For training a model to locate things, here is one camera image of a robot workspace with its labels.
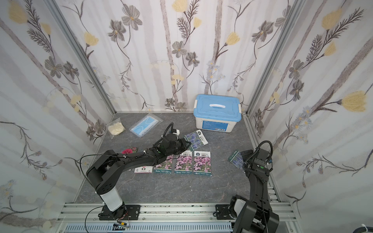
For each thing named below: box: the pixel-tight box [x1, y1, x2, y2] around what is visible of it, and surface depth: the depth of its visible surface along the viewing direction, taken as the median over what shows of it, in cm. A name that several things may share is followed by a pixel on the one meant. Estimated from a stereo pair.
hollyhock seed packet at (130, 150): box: [121, 146, 139, 155], surface depth 100 cm
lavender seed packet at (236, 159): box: [228, 150, 246, 173], surface depth 95 cm
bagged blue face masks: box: [128, 113, 164, 138], surface depth 113 cm
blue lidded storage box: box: [193, 94, 243, 133], surface depth 103 cm
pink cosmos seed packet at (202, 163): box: [193, 150, 212, 177], surface depth 93 cm
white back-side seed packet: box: [153, 158, 173, 175], surface depth 90 cm
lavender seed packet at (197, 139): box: [184, 129, 209, 151], surface depth 94 cm
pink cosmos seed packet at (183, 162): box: [174, 150, 193, 174], surface depth 92 cm
